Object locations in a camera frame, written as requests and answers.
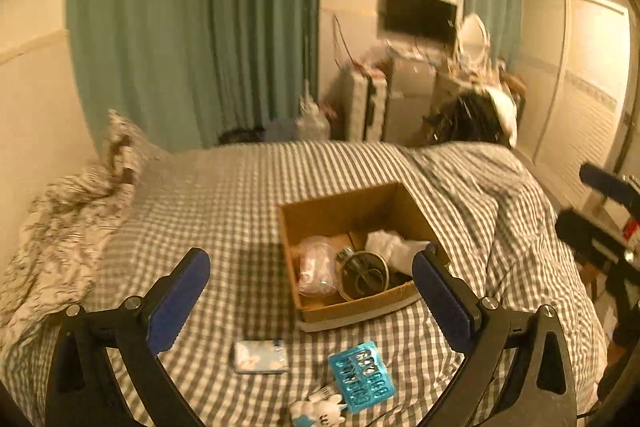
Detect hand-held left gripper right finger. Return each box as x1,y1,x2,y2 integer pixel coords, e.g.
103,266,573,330
411,243,577,427

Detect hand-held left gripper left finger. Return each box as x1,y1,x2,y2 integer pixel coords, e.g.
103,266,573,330
46,248,211,427

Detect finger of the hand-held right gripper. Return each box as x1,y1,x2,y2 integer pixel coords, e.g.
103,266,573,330
556,207,640,273
579,163,640,204

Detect blue white tissue packet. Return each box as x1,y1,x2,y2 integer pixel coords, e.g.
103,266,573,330
232,339,290,376

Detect blue plastic grid tray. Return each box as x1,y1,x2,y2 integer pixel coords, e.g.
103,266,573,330
327,341,396,416

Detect brown cardboard box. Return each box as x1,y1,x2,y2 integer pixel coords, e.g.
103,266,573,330
277,182,452,324

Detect white rabbit toy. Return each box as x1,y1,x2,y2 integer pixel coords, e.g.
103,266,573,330
289,386,351,427

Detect white crumpled cloth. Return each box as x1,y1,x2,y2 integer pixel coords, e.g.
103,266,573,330
365,229,428,274

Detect round jar with black bands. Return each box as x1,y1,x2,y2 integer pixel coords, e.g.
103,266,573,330
335,247,392,301

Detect white sliding wardrobe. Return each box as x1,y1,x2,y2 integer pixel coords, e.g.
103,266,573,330
514,0,634,190

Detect grey checked duvet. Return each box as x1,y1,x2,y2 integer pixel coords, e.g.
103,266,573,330
397,141,608,368

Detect bed with checked sheet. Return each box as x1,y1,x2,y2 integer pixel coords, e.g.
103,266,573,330
10,139,608,427

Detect white fluffy cloth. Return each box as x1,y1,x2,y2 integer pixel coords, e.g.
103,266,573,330
486,86,519,148

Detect floral print quilt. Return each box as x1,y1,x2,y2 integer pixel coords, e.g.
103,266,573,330
0,109,168,343

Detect black clothes pile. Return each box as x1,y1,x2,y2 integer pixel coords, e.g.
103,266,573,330
421,88,507,146

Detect black bin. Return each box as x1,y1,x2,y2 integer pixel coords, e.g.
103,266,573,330
217,126,266,146

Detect white oval mirror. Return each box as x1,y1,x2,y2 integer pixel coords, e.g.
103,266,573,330
455,14,491,64

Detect grey cabinet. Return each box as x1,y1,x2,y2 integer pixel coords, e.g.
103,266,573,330
389,57,440,144

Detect grey suitcase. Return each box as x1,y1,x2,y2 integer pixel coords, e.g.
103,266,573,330
341,67,391,141

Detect clear plastic bottle bag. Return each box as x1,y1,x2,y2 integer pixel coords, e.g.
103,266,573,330
297,93,332,141

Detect wide green curtain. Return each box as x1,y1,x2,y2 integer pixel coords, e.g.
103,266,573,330
66,0,321,148

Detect black wall television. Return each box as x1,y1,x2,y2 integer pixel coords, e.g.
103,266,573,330
382,0,459,44

